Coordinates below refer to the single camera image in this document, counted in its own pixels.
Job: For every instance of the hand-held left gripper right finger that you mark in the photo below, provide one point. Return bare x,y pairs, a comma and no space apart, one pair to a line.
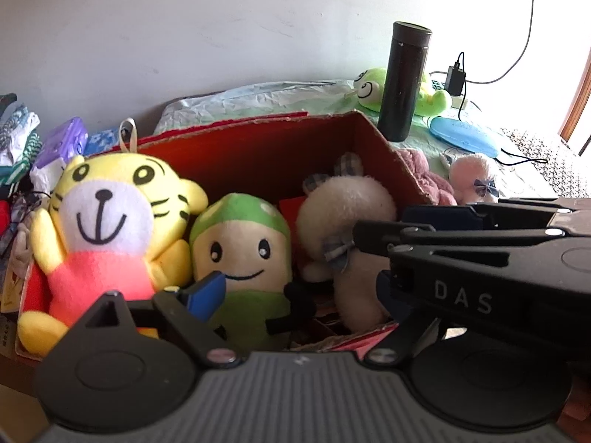
383,288

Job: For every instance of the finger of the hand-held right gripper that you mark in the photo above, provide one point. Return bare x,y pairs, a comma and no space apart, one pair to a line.
392,237
438,218

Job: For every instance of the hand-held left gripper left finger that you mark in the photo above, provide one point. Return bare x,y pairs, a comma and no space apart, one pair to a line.
207,293

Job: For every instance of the pink plush toy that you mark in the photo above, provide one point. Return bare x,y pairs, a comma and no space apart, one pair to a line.
429,180

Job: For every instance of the green bean plush toy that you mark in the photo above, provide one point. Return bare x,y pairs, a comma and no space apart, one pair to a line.
240,249

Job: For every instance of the white bear plush blue bow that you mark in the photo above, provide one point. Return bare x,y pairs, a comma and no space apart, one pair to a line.
471,170

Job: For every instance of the white rabbit plush toy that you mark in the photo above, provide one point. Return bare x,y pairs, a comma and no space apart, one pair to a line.
346,203

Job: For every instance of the yellow tiger plush toy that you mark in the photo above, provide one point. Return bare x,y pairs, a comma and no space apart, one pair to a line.
106,221

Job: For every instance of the red cardboard box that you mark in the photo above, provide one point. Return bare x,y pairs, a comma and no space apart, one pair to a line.
277,157

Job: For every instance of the pale printed bed sheet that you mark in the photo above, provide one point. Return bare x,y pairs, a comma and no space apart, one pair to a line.
517,180

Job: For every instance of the blue glasses case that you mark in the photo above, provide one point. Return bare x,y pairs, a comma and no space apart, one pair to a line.
466,134

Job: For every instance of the white power strip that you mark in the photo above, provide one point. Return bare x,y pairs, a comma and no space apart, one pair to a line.
459,101

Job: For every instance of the black thermos bottle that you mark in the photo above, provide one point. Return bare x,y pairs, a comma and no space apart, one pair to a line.
404,83

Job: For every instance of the black charger plug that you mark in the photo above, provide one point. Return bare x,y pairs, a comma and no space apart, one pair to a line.
455,78

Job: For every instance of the green frog plush toy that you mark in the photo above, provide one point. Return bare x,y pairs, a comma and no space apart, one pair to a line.
369,85

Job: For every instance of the blue patterned pack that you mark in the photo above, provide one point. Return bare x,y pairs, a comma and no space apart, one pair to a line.
104,140

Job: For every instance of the light blue plastic bag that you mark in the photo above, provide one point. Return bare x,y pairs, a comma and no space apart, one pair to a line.
231,101

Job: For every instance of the dark plaid cloth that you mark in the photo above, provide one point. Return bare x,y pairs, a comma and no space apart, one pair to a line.
18,221

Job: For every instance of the purple tissue pack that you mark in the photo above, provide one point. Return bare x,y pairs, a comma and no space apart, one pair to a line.
64,143

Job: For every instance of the striped folded clothes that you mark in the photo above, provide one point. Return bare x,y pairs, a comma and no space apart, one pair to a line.
18,134

